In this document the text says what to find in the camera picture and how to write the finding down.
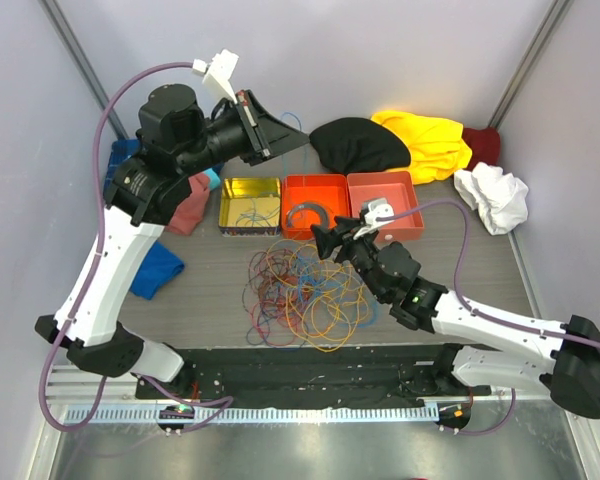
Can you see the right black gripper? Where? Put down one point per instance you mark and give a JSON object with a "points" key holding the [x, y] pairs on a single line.
{"points": [[327, 240]]}

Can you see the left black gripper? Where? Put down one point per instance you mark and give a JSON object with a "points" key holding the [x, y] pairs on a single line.
{"points": [[269, 136]]}

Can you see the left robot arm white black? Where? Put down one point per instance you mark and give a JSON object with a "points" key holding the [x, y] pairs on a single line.
{"points": [[177, 141]]}

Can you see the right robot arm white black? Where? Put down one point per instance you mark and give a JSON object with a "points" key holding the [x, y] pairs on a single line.
{"points": [[504, 349]]}

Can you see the cyan cloth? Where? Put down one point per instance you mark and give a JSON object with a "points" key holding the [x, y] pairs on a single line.
{"points": [[214, 180]]}

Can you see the gold tin box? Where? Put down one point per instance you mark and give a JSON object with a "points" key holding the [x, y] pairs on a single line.
{"points": [[250, 206]]}

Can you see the orange square tray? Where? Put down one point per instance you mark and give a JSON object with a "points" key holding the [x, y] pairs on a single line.
{"points": [[312, 199]]}

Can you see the salmon pink square tray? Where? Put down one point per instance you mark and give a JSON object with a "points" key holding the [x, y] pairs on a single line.
{"points": [[398, 190]]}

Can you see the black cloth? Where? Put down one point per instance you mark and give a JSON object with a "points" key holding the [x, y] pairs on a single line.
{"points": [[358, 145]]}

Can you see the salmon pink cloth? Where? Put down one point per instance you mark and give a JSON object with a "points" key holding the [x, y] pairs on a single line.
{"points": [[190, 212]]}

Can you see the yellow cloth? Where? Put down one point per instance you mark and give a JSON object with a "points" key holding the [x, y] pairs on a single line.
{"points": [[436, 145]]}

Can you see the blue plaid cloth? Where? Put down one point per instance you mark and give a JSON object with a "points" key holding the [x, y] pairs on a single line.
{"points": [[121, 150]]}

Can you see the white cloth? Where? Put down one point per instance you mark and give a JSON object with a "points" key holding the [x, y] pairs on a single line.
{"points": [[499, 198]]}

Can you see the royal blue cloth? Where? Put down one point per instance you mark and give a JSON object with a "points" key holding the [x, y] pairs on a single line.
{"points": [[159, 267]]}

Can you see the dark red cloth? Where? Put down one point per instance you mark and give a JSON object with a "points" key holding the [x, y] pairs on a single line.
{"points": [[485, 145]]}

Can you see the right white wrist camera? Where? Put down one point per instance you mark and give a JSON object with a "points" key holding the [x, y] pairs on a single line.
{"points": [[374, 214]]}

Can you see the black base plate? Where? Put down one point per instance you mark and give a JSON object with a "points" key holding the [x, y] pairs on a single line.
{"points": [[356, 377]]}

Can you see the left aluminium frame post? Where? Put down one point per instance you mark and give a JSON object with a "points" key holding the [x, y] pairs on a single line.
{"points": [[70, 41]]}

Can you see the aluminium frame post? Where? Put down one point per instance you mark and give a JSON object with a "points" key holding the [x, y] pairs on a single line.
{"points": [[70, 41], [548, 27]]}

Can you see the right aluminium frame post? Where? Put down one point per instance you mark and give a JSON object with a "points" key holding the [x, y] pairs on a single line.
{"points": [[548, 27]]}

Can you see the aluminium rail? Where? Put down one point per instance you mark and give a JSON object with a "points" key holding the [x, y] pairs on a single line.
{"points": [[67, 384]]}

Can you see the white slotted cable duct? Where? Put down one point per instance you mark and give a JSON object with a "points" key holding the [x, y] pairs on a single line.
{"points": [[172, 414]]}

